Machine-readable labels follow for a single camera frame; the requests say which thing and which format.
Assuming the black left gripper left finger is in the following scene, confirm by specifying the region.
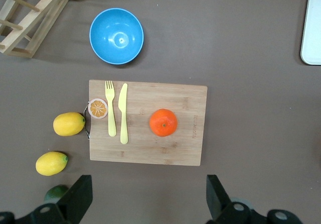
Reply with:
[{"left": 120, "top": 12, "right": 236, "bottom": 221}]
[{"left": 15, "top": 175, "right": 93, "bottom": 224}]

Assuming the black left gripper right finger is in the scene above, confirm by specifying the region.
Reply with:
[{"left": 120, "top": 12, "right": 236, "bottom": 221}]
[{"left": 206, "top": 175, "right": 267, "bottom": 224}]

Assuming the orange fruit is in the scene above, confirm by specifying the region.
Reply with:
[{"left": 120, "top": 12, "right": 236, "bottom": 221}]
[{"left": 149, "top": 108, "right": 179, "bottom": 138}]

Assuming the green lime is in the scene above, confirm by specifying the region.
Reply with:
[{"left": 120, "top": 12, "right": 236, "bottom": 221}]
[{"left": 44, "top": 184, "right": 69, "bottom": 202}]

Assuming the yellow lemon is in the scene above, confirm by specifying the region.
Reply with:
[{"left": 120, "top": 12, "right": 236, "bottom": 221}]
[
  {"left": 53, "top": 111, "right": 86, "bottom": 137},
  {"left": 35, "top": 151, "right": 69, "bottom": 177}
]

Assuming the bamboo cutting board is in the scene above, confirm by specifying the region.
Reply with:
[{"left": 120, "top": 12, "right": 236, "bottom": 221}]
[{"left": 83, "top": 79, "right": 208, "bottom": 167}]

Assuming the yellow plastic fork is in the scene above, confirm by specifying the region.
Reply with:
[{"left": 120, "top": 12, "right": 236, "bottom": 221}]
[{"left": 104, "top": 80, "right": 117, "bottom": 138}]

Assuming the yellow plastic knife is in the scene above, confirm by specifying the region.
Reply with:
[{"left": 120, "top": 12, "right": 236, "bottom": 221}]
[{"left": 117, "top": 82, "right": 129, "bottom": 145}]

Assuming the toy orange slice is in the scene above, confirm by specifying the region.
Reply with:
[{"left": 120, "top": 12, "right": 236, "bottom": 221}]
[{"left": 89, "top": 98, "right": 109, "bottom": 121}]

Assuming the blue bowl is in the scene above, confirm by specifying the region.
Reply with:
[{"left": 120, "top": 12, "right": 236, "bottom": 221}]
[{"left": 89, "top": 7, "right": 144, "bottom": 65}]

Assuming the wooden peg drying rack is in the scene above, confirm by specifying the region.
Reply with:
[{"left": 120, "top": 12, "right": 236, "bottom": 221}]
[{"left": 0, "top": 0, "right": 78, "bottom": 59}]

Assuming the beige bear print tray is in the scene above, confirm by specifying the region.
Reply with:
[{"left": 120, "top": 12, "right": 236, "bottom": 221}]
[{"left": 300, "top": 0, "right": 321, "bottom": 65}]

